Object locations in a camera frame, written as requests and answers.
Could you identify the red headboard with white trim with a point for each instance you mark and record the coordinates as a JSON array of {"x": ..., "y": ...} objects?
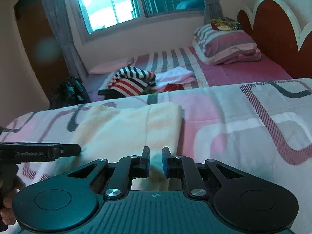
[{"x": 273, "y": 31}]

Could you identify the black bag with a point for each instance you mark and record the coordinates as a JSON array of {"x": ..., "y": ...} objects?
[{"x": 72, "y": 93}]

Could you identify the grey curtain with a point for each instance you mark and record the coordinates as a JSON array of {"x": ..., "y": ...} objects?
[
  {"x": 212, "y": 2},
  {"x": 63, "y": 29}
]

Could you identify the red white black striped garment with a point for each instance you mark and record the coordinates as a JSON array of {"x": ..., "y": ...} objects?
[{"x": 131, "y": 81}]

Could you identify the brown wooden door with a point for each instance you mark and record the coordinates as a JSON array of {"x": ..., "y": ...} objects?
[{"x": 36, "y": 34}]

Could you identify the colourful printed cloth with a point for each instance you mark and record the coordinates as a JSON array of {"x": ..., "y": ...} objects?
[{"x": 225, "y": 24}]

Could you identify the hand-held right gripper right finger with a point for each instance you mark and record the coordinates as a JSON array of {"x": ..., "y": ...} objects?
[{"x": 166, "y": 165}]

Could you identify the cream cloth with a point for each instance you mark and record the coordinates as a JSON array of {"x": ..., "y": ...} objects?
[{"x": 126, "y": 129}]

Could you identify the person's left hand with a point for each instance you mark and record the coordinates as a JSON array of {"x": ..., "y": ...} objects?
[{"x": 8, "y": 207}]

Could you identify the pink grey patterned blanket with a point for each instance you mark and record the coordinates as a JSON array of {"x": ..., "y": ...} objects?
[{"x": 243, "y": 139}]

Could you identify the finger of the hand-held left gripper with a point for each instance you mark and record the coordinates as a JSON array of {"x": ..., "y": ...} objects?
[{"x": 69, "y": 150}]

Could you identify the window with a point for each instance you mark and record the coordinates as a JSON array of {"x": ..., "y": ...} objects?
[{"x": 107, "y": 2}]

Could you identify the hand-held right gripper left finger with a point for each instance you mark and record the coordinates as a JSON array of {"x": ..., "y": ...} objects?
[{"x": 147, "y": 165}]

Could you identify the pink grey striped pillow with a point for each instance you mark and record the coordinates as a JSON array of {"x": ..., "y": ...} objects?
[{"x": 224, "y": 45}]

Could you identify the pink striped bedsheet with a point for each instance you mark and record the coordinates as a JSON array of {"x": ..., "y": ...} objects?
[{"x": 231, "y": 72}]

